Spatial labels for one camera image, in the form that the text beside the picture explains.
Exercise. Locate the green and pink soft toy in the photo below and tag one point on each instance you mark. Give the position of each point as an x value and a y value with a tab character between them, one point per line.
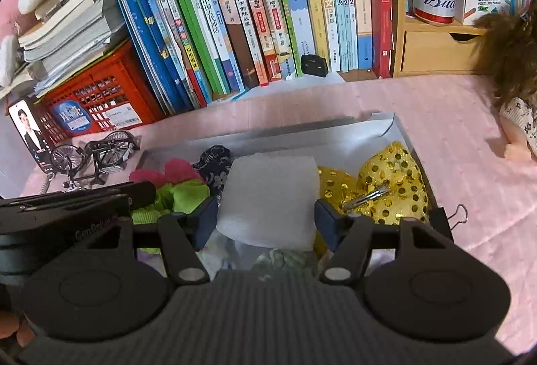
180	193

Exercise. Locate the pink plush toy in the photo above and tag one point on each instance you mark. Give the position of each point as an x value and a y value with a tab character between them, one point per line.
10	12

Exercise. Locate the smartphone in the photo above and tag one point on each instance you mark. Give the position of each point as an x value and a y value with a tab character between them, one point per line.
29	130

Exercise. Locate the brown-haired doll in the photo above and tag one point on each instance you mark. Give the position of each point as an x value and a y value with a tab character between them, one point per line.
516	54

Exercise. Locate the black model bicycle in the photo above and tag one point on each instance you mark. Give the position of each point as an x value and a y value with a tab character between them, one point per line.
105	155

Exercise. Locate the red plastic crate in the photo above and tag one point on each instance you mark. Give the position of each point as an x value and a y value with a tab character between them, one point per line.
109	100

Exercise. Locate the row of colourful books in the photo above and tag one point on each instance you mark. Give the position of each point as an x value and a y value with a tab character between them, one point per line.
251	12

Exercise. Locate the pink striped tablecloth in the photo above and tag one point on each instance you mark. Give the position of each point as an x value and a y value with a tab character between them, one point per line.
461	163

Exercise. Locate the green floral scrunchie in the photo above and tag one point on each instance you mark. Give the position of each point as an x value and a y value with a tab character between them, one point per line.
289	260

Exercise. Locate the wooden drawer box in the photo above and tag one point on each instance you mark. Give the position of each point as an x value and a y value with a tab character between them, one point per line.
432	50

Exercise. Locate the person's left hand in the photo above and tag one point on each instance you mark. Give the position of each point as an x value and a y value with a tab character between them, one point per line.
8	325

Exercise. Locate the small black toy handbag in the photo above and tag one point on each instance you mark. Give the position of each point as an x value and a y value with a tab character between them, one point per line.
314	66

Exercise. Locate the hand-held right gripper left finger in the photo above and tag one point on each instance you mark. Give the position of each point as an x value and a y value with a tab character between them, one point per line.
205	218

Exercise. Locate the white shallow box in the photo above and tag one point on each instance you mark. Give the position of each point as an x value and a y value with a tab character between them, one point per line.
293	138

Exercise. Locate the gold sequin bow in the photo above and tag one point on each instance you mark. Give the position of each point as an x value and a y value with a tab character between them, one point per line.
390	180

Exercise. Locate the navy floral fabric pouch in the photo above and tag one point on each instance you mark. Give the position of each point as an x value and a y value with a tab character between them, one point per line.
214	172

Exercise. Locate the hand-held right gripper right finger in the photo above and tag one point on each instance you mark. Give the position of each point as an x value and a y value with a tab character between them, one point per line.
327	218

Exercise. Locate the white cloth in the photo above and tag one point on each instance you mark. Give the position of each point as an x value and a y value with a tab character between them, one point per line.
268	197

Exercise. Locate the black binder clip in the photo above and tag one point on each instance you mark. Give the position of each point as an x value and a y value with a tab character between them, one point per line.
440	218

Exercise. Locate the stack of paperback books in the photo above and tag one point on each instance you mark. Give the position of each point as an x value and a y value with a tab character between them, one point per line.
67	29

